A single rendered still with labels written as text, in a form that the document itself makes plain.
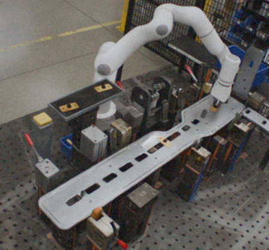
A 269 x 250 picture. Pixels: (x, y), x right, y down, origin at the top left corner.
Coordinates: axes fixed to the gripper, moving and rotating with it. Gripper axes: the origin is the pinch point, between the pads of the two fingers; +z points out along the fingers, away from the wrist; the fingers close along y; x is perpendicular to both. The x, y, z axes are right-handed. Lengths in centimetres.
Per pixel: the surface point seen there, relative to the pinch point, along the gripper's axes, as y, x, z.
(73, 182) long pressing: -7, -99, 3
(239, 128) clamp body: 20.8, -8.2, -0.4
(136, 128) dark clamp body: -16, -51, 3
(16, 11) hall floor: -354, 85, 104
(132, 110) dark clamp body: -20, -50, -5
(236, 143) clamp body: 22.9, -8.2, 8.8
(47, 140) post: -30, -95, -2
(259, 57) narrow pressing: 4.9, 26.6, -26.2
